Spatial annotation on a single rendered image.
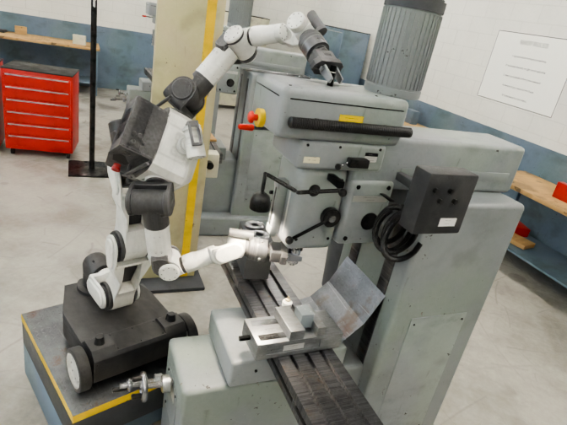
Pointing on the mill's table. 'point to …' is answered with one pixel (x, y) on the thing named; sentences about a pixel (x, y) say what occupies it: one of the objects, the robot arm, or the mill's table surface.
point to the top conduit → (348, 127)
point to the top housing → (325, 108)
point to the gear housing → (327, 153)
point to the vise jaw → (289, 323)
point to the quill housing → (307, 205)
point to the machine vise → (267, 338)
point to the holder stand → (250, 269)
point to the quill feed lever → (329, 217)
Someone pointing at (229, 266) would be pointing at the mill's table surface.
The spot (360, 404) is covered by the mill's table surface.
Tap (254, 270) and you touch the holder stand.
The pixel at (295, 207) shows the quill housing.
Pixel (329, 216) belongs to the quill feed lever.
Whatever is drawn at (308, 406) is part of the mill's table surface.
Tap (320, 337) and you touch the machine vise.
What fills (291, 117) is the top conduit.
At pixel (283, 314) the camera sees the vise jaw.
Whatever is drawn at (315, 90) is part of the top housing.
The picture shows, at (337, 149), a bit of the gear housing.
